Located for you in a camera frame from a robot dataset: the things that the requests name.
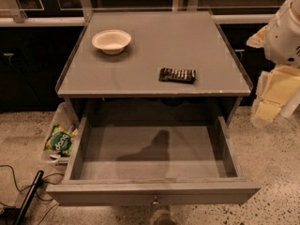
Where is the green chips bag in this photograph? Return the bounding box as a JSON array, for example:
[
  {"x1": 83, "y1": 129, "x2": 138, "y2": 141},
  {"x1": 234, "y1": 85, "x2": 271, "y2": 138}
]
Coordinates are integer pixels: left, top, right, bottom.
[{"x1": 44, "y1": 124, "x2": 78, "y2": 157}]

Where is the dark snack bar packet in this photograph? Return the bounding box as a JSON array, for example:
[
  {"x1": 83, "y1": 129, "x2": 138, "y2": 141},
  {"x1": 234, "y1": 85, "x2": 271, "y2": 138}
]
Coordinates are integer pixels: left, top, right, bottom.
[{"x1": 158, "y1": 67, "x2": 196, "y2": 84}]

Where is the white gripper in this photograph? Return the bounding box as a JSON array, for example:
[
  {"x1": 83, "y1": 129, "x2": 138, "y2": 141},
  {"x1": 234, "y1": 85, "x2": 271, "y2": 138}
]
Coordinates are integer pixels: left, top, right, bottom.
[{"x1": 247, "y1": 26, "x2": 300, "y2": 127}]

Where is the white paper bowl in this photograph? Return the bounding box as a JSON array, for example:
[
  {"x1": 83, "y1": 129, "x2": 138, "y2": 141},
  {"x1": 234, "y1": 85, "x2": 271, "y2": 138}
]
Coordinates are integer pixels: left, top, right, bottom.
[{"x1": 92, "y1": 30, "x2": 131, "y2": 55}]

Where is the black floor cable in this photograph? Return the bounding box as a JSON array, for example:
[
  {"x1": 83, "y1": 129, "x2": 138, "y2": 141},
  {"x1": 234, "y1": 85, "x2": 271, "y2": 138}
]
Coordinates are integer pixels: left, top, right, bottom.
[{"x1": 0, "y1": 164, "x2": 65, "y2": 225}]

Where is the grey top drawer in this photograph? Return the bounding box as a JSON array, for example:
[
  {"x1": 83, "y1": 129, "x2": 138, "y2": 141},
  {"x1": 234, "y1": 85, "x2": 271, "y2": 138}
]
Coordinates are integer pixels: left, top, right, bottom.
[{"x1": 47, "y1": 117, "x2": 260, "y2": 206}]

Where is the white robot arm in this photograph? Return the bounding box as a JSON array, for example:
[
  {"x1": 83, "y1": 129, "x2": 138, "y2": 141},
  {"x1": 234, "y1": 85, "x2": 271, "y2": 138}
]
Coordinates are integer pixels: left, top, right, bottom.
[{"x1": 247, "y1": 0, "x2": 300, "y2": 127}]

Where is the small metal drawer knob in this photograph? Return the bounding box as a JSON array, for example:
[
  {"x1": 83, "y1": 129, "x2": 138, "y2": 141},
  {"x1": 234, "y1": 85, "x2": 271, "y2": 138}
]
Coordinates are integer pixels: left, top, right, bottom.
[{"x1": 151, "y1": 196, "x2": 160, "y2": 205}]

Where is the black rod on floor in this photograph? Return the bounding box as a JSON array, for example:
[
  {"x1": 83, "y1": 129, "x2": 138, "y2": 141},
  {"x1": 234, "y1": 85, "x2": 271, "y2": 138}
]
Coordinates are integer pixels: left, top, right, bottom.
[{"x1": 13, "y1": 171, "x2": 44, "y2": 225}]

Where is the white railing with glass panels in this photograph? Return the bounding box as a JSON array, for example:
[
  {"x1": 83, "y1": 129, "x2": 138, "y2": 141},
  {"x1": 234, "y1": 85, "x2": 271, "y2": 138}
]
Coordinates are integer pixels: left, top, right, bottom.
[{"x1": 0, "y1": 0, "x2": 285, "y2": 27}]

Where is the clear plastic bin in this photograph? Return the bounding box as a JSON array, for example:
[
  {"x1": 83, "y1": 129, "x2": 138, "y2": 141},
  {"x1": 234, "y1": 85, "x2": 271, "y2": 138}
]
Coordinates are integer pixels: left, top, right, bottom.
[{"x1": 41, "y1": 102, "x2": 79, "y2": 166}]

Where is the grey cabinet with flat top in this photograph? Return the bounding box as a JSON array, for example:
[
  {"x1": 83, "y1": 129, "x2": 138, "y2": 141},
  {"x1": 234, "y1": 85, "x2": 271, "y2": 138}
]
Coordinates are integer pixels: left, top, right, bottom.
[{"x1": 55, "y1": 10, "x2": 254, "y2": 128}]

